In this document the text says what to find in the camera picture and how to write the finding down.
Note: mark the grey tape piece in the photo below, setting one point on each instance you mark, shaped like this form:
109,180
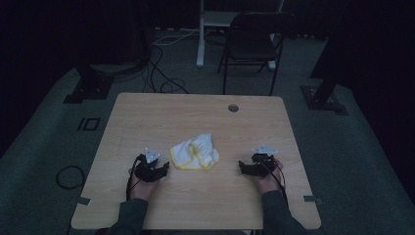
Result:
83,201
311,198

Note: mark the black stand base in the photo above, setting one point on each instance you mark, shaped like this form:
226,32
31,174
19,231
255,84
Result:
321,98
91,88

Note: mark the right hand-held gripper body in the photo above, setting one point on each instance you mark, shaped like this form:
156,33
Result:
262,166

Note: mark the black folding chair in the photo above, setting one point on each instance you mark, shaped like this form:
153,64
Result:
251,45

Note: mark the person's left hand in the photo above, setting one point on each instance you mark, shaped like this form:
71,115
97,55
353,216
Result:
142,191

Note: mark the white desk frame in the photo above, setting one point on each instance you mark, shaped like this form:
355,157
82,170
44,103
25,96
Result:
200,49

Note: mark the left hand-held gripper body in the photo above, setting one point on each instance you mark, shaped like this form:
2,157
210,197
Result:
147,169

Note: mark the person's right hand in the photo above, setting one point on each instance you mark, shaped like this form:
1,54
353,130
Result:
270,184

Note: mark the white cloth with yellow edge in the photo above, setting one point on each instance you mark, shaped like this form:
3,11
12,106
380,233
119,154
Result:
199,151

